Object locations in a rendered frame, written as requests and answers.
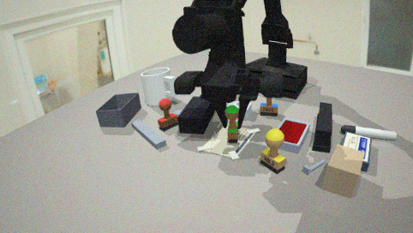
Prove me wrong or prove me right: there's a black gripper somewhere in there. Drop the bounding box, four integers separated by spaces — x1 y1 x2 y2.
174 42 284 129

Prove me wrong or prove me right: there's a white mug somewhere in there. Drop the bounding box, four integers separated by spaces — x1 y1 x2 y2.
141 68 178 106

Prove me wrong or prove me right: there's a red-handled rubber stamp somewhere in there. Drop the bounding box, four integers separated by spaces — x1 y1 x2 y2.
158 99 178 132

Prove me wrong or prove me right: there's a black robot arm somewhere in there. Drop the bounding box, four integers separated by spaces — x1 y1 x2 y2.
172 0 293 103

